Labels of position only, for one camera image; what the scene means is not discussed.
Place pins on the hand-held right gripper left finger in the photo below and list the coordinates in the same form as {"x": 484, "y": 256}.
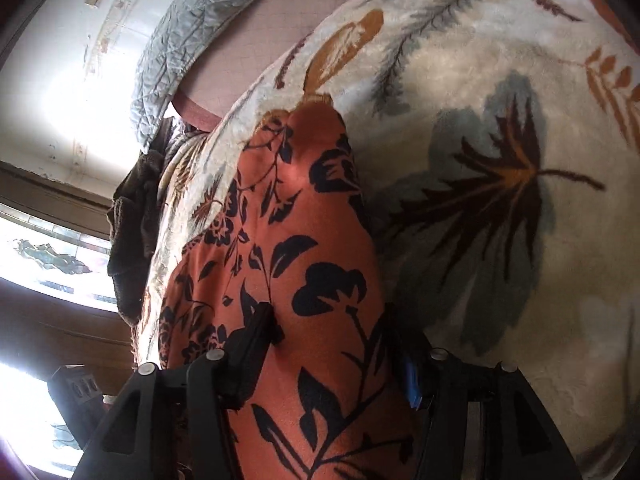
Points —
{"x": 250, "y": 355}

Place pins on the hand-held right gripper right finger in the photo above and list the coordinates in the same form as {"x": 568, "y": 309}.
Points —
{"x": 413, "y": 380}

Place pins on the orange floral garment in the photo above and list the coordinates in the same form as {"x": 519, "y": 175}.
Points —
{"x": 310, "y": 240}

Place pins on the window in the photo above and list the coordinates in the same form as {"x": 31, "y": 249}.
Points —
{"x": 50, "y": 260}

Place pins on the dark brown fleece cloth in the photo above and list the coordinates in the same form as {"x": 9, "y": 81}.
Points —
{"x": 130, "y": 240}

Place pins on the leaf-print fleece blanket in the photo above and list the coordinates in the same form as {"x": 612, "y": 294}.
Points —
{"x": 475, "y": 85}

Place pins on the pink bed sheet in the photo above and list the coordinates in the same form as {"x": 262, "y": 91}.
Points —
{"x": 260, "y": 45}

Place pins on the grey quilted pillow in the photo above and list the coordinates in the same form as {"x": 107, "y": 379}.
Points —
{"x": 190, "y": 35}

